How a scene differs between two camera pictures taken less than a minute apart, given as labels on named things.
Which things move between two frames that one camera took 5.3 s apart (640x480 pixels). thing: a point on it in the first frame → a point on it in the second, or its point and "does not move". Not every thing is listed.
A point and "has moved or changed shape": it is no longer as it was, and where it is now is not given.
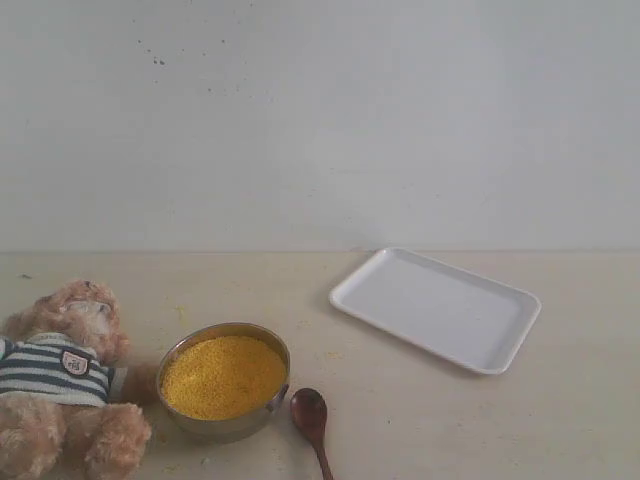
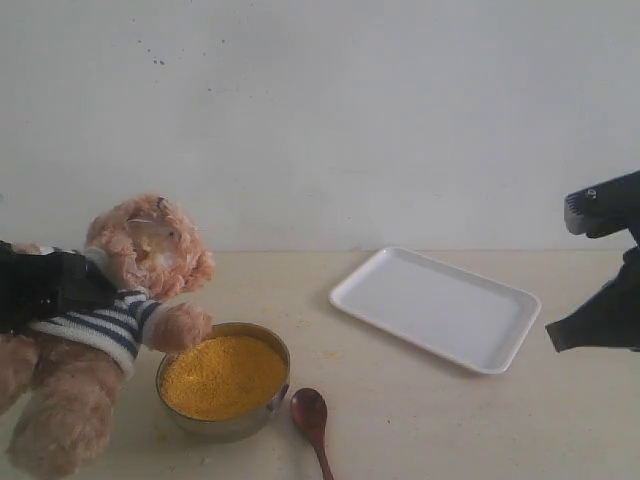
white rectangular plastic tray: (470, 317) does not move
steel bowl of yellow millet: (220, 382) does not move
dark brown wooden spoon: (309, 412) does not move
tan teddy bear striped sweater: (69, 401) has moved or changed shape
